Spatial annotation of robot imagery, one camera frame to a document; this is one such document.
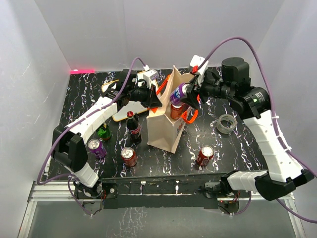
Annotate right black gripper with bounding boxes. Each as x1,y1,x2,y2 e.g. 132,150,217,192
180,69,234,109

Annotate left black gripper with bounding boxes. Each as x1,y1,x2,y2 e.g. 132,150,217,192
128,82,162,109

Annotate purple can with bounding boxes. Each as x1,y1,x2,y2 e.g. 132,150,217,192
169,83,191,106
88,139,106,159

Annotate beige canvas bag orange handles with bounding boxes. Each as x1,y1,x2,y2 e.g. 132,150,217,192
147,67,199,154

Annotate red can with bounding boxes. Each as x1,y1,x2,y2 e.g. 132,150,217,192
170,103,189,120
120,147,137,167
196,145,214,167

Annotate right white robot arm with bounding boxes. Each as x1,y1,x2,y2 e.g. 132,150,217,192
184,55,315,201

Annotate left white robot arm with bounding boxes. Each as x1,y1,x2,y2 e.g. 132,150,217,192
52,68,162,198

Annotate dark cola glass bottle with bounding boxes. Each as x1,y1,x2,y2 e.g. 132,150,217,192
127,111,142,144

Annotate grey tape roll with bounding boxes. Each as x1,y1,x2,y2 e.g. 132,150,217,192
216,114,237,134

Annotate green glass bottle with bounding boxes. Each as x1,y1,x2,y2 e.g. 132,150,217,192
97,122,111,141

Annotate small whiteboard wooden frame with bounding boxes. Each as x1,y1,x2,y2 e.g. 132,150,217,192
101,70,149,122

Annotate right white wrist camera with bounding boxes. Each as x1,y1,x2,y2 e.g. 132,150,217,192
188,55,209,75

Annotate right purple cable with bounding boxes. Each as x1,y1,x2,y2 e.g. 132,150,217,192
198,36,317,223

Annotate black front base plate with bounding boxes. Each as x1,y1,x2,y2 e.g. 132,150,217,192
74,173,236,209

